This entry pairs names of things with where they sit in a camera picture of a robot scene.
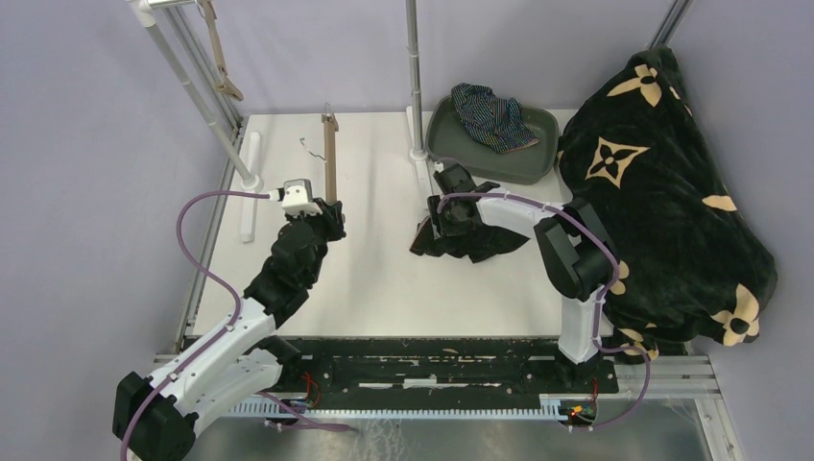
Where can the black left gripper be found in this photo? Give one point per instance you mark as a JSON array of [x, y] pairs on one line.
[[331, 217]]

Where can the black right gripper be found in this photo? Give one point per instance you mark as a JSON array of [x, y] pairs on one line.
[[441, 227]]

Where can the black striped underwear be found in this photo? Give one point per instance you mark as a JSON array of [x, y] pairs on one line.
[[478, 245]]

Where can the wooden clip hanger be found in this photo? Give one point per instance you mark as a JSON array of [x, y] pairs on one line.
[[329, 155]]

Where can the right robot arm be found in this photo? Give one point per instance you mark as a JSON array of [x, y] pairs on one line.
[[576, 252]]

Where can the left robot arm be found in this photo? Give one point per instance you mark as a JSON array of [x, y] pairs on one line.
[[161, 416]]

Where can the blue striped underwear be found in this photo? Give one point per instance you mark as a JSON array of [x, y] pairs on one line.
[[490, 120]]

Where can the left hanging wooden hanger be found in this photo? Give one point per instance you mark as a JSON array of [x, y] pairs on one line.
[[224, 84]]

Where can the green plastic tray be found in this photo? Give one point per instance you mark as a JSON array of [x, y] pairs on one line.
[[446, 137]]

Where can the centre rack pole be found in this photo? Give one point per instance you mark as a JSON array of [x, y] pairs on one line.
[[418, 150]]

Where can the rack pole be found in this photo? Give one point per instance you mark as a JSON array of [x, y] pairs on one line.
[[148, 21], [418, 150]]

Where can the black floral blanket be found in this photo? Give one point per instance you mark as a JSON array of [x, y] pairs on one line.
[[690, 265]]

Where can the left rack pole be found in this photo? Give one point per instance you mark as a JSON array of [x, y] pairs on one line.
[[148, 21]]

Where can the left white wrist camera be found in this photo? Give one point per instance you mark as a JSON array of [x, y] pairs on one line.
[[296, 198]]

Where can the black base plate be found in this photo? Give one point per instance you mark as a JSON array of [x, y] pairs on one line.
[[507, 373]]

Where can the white cable duct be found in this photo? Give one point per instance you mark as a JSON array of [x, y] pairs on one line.
[[257, 407]]

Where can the aluminium frame rails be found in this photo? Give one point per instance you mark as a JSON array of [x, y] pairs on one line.
[[672, 410]]

